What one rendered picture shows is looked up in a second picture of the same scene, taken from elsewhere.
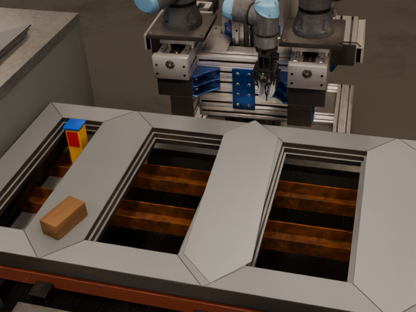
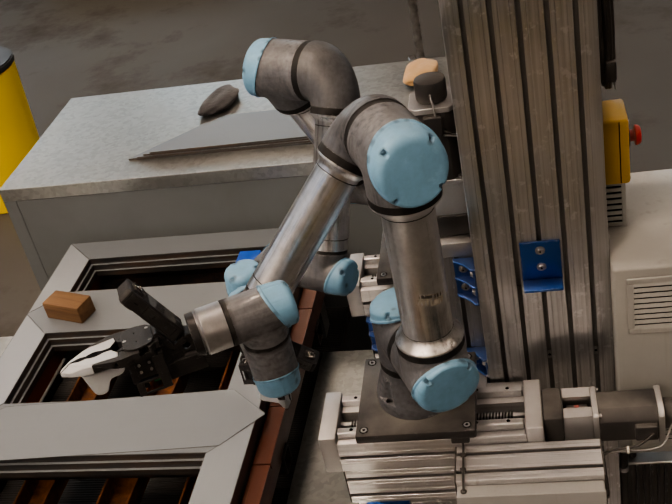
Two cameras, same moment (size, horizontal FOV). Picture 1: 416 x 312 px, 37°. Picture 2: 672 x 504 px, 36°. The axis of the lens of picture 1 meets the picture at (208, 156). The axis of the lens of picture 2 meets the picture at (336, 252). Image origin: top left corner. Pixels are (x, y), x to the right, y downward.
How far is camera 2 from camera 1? 276 cm
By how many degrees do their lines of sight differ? 70
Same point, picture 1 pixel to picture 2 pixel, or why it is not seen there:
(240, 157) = (172, 416)
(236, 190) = (101, 426)
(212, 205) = (78, 411)
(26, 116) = (272, 218)
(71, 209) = (66, 304)
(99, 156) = (189, 299)
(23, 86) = (272, 187)
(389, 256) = not seen: outside the picture
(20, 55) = (303, 154)
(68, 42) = not seen: hidden behind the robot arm
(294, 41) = (369, 376)
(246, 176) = (129, 430)
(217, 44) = not seen: hidden behind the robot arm
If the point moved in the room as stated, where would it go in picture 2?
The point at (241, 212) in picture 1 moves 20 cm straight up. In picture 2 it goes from (59, 438) to (28, 371)
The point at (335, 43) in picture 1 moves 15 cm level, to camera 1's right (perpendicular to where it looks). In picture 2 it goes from (364, 427) to (378, 484)
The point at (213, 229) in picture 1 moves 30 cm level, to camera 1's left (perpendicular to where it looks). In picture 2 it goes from (36, 421) to (48, 343)
